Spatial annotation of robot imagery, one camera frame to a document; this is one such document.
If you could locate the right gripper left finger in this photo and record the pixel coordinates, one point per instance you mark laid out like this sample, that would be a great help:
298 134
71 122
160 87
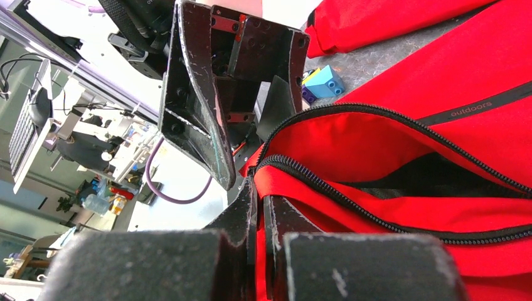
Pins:
214 263

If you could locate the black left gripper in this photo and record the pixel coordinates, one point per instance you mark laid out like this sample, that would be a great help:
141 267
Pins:
218 59

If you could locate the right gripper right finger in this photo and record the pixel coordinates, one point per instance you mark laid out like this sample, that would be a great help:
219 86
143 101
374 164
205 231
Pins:
305 263

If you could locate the red hooded jacket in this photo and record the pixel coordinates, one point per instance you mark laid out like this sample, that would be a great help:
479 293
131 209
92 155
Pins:
439 143

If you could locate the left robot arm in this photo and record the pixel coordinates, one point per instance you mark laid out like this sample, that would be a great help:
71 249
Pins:
144 37

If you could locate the green yellow toy block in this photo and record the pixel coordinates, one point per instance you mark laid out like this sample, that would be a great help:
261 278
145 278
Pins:
307 75

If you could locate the blue toy brick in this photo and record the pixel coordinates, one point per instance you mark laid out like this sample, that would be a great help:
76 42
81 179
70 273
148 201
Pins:
327 83

